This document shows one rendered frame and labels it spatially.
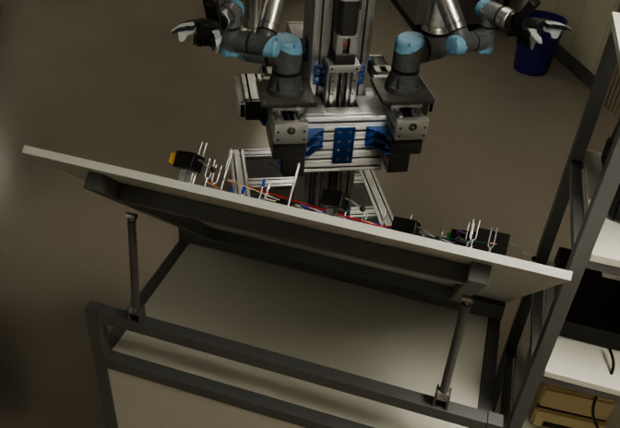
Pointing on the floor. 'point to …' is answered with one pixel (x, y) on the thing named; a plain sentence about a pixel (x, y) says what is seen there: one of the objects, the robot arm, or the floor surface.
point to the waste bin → (527, 60)
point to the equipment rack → (586, 255)
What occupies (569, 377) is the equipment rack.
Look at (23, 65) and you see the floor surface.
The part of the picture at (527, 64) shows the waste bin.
